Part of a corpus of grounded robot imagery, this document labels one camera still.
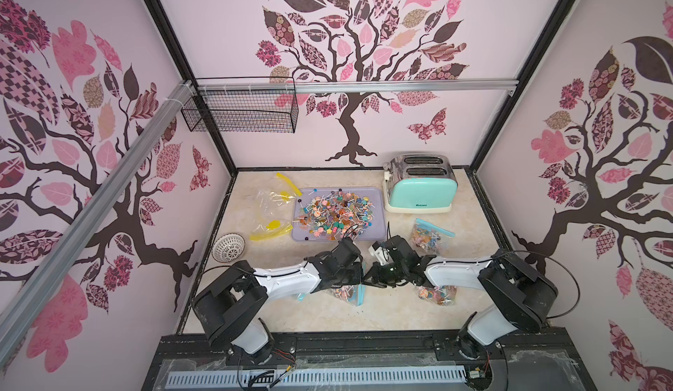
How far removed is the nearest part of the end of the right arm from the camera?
0.67m

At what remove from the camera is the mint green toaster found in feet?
3.17

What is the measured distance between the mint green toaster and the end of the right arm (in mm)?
271
